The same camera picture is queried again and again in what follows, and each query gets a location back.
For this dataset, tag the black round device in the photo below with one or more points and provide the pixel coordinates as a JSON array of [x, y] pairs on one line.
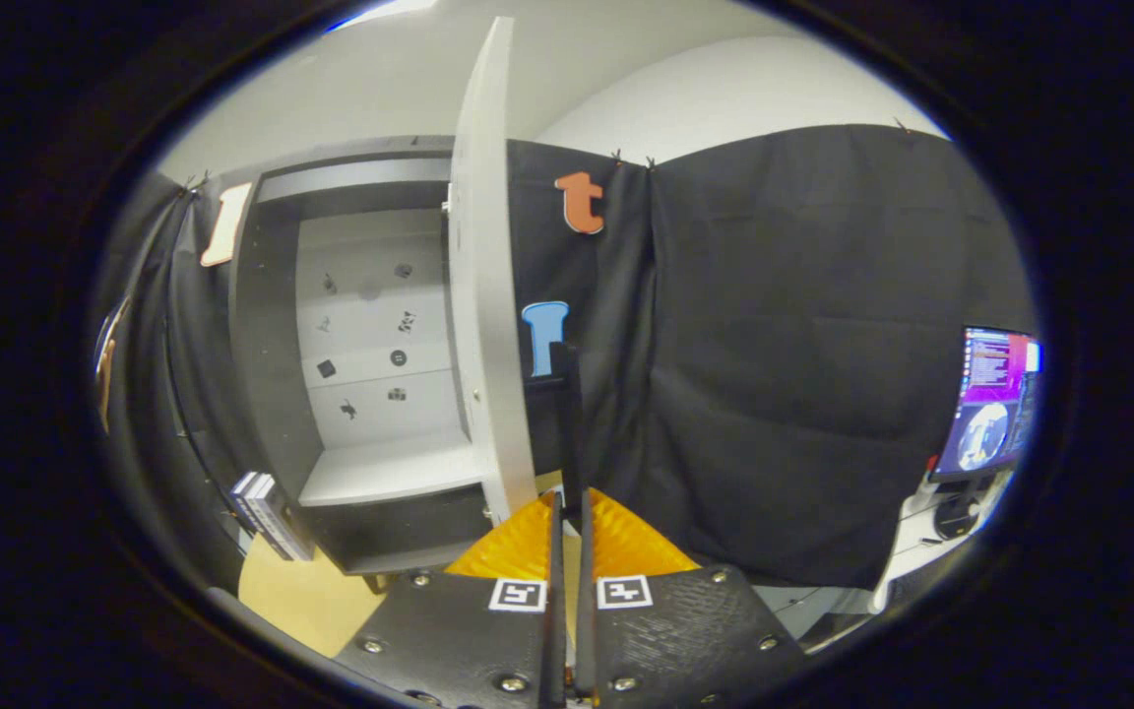
[[956, 514]]

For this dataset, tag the computer monitor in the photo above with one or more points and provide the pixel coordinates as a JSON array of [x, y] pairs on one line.
[[990, 394]]

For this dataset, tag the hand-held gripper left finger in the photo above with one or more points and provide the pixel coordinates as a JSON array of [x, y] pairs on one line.
[[459, 640]]

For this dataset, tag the white side desk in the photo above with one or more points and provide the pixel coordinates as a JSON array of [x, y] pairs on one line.
[[912, 556]]

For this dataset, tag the white cabinet door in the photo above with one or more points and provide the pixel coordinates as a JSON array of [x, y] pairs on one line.
[[483, 295]]

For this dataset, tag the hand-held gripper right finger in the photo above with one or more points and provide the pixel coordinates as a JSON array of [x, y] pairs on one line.
[[685, 640]]

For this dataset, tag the black backdrop cloth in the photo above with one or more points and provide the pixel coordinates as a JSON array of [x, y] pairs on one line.
[[774, 345]]

